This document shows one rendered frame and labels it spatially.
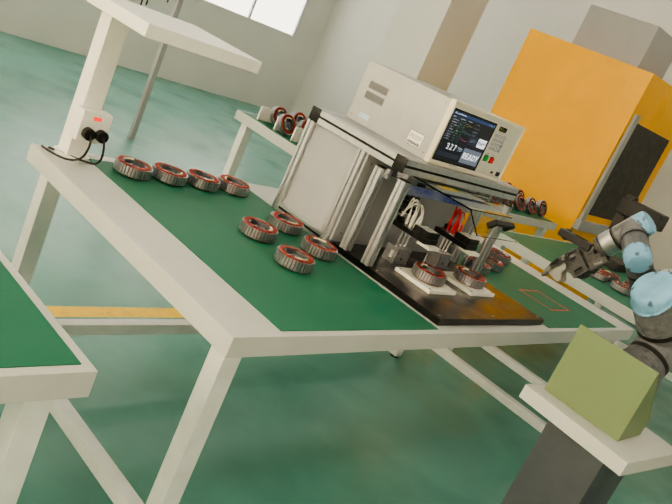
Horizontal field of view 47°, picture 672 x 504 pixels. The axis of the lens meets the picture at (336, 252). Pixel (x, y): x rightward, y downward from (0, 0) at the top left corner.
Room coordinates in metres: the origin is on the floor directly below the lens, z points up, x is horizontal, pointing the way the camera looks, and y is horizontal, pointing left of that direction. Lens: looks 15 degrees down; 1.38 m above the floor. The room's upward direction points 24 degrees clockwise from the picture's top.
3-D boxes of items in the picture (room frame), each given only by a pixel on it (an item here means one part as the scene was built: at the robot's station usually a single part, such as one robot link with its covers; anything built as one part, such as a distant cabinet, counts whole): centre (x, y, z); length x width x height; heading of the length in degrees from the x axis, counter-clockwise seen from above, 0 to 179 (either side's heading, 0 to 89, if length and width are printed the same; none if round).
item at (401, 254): (2.43, -0.18, 0.80); 0.07 x 0.05 x 0.06; 141
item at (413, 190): (2.50, -0.29, 1.03); 0.62 x 0.01 x 0.03; 141
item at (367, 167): (2.59, -0.17, 0.92); 0.66 x 0.01 x 0.30; 141
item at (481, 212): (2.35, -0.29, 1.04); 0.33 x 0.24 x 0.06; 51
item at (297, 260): (2.00, 0.09, 0.77); 0.11 x 0.11 x 0.04
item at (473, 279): (2.53, -0.45, 0.80); 0.11 x 0.11 x 0.04
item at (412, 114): (2.65, -0.13, 1.22); 0.44 x 0.39 x 0.20; 141
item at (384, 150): (2.63, -0.12, 1.09); 0.68 x 0.44 x 0.05; 141
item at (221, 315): (2.59, -0.18, 0.72); 2.20 x 1.01 x 0.05; 141
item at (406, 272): (2.34, -0.30, 0.78); 0.15 x 0.15 x 0.01; 51
